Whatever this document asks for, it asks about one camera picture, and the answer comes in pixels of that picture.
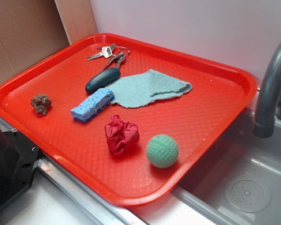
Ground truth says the green dimpled ball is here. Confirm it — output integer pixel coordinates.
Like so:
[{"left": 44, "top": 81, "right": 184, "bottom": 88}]
[{"left": 146, "top": 134, "right": 179, "bottom": 169}]

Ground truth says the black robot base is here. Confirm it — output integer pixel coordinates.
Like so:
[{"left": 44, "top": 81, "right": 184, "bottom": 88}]
[{"left": 0, "top": 129, "right": 40, "bottom": 210}]

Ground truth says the red plastic tray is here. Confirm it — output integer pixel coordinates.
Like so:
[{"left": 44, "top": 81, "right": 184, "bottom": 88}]
[{"left": 0, "top": 34, "right": 257, "bottom": 206}]

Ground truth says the light teal towel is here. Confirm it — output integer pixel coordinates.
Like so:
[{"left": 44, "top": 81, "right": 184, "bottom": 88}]
[{"left": 106, "top": 69, "right": 192, "bottom": 108}]

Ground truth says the crumpled red cloth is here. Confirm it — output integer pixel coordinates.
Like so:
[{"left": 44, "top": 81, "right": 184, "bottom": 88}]
[{"left": 104, "top": 115, "right": 140, "bottom": 156}]

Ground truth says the blue sponge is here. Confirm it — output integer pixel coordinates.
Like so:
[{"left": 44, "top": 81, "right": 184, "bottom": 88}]
[{"left": 70, "top": 88, "right": 114, "bottom": 122}]

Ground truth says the silver keys bunch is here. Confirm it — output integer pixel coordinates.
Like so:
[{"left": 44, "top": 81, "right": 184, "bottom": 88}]
[{"left": 86, "top": 43, "right": 131, "bottom": 71}]

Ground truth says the brown rock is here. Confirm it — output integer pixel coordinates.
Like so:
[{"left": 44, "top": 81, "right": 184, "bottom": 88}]
[{"left": 30, "top": 94, "right": 52, "bottom": 116}]

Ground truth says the grey plastic sink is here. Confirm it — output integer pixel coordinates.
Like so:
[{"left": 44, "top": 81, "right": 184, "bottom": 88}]
[{"left": 172, "top": 109, "right": 281, "bottom": 225}]

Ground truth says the grey faucet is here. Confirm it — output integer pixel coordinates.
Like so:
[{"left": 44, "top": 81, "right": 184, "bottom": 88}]
[{"left": 253, "top": 43, "right": 281, "bottom": 138}]

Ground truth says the sink drain cover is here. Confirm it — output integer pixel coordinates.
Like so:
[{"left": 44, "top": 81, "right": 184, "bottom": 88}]
[{"left": 224, "top": 177, "right": 272, "bottom": 213}]

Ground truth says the brown cardboard panel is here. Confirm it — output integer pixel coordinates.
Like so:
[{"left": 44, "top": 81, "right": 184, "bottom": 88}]
[{"left": 0, "top": 0, "right": 97, "bottom": 85}]

